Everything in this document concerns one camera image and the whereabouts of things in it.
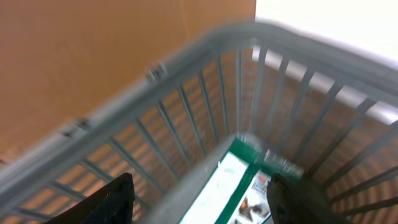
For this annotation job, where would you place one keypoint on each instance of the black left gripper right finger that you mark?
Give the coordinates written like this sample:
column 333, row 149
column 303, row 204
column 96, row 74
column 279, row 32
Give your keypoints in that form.
column 289, row 204

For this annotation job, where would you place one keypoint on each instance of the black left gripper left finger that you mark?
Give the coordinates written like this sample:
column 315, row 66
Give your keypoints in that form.
column 111, row 204

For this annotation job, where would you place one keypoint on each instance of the large green 3M package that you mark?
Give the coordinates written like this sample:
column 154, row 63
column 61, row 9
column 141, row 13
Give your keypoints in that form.
column 236, row 191

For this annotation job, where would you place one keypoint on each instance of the grey plastic shopping basket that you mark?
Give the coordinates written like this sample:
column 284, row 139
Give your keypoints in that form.
column 329, row 110

